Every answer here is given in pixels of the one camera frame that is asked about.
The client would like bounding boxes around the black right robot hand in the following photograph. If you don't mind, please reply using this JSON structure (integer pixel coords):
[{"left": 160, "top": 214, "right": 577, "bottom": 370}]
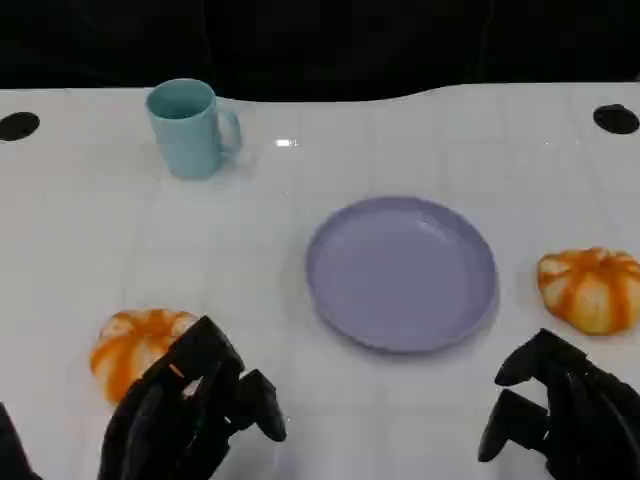
[{"left": 477, "top": 328, "right": 640, "bottom": 480}]

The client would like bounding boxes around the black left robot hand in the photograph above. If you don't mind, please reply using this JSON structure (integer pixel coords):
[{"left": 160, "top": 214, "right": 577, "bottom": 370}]
[{"left": 97, "top": 314, "right": 288, "bottom": 480}]

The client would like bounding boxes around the orange and white bread roll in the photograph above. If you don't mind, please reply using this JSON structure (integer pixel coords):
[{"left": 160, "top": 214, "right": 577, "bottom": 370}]
[
  {"left": 89, "top": 308, "right": 201, "bottom": 406},
  {"left": 537, "top": 246, "right": 640, "bottom": 336}
]

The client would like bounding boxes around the lilac plate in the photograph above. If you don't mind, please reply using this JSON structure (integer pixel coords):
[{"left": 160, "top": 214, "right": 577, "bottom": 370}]
[{"left": 304, "top": 195, "right": 500, "bottom": 354}]

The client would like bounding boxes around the pale green mug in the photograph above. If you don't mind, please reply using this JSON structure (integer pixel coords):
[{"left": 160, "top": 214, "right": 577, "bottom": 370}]
[{"left": 145, "top": 78, "right": 243, "bottom": 180}]

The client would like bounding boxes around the black table grommet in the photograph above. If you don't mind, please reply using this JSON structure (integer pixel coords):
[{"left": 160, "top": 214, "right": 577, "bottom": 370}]
[
  {"left": 592, "top": 103, "right": 640, "bottom": 134},
  {"left": 0, "top": 111, "right": 41, "bottom": 142}
]

